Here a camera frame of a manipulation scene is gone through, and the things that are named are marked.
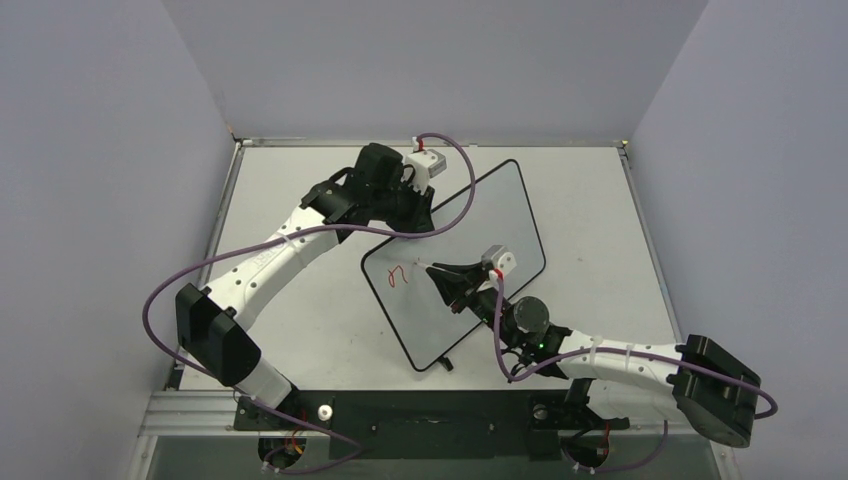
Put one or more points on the white whiteboard with black frame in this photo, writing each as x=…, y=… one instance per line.
x=499, y=213

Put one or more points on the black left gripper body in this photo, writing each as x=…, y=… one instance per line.
x=400, y=189

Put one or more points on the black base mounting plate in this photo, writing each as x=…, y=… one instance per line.
x=453, y=424

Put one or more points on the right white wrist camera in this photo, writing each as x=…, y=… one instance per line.
x=497, y=263

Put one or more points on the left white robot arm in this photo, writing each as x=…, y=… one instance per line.
x=213, y=321

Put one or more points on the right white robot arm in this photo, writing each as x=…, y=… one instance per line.
x=697, y=381

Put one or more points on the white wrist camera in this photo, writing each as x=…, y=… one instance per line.
x=420, y=167
x=497, y=263

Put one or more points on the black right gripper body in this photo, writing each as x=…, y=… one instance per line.
x=474, y=287

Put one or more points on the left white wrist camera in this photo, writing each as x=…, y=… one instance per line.
x=420, y=167

